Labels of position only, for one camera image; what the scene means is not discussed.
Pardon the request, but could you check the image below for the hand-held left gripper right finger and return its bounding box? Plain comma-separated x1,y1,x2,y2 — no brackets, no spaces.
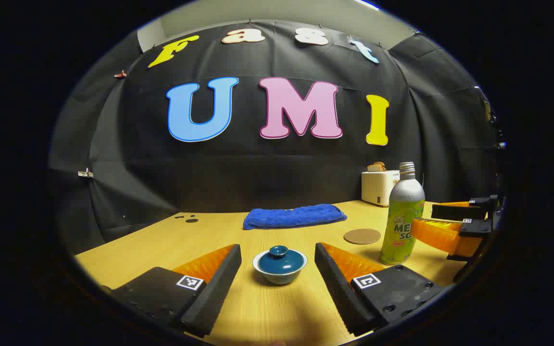
315,242,446,337

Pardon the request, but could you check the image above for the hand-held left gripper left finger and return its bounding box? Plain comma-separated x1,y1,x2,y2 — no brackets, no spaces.
99,244,242,338

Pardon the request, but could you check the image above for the silver green label water bottle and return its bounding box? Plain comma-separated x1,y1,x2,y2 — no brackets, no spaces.
379,162,426,266

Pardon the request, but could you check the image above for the round brown cork coaster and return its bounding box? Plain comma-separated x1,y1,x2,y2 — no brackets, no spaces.
344,228,382,245

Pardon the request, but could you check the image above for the white toaster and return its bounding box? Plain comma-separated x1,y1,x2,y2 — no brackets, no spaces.
361,170,401,207

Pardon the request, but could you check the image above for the blue towel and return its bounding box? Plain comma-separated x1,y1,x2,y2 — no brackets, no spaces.
243,204,348,230

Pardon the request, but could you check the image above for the black backdrop cloth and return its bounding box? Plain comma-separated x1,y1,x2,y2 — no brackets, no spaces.
49,19,501,255

